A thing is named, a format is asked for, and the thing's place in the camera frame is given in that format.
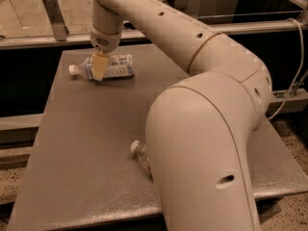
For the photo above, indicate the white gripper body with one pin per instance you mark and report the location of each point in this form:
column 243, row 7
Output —
column 104, row 42

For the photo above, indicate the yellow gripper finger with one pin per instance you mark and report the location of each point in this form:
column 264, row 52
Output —
column 99, row 64

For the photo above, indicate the blue label plastic bottle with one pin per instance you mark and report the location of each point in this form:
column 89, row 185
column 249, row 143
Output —
column 119, row 66

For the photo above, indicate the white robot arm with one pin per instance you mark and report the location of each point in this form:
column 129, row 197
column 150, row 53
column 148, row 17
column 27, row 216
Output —
column 197, row 130

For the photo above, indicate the clear crumpled plastic bottle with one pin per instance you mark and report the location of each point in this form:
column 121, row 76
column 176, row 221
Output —
column 138, row 148

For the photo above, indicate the left metal bracket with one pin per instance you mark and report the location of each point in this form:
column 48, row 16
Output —
column 60, row 31

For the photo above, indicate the metal rail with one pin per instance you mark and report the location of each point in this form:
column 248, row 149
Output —
column 48, row 39

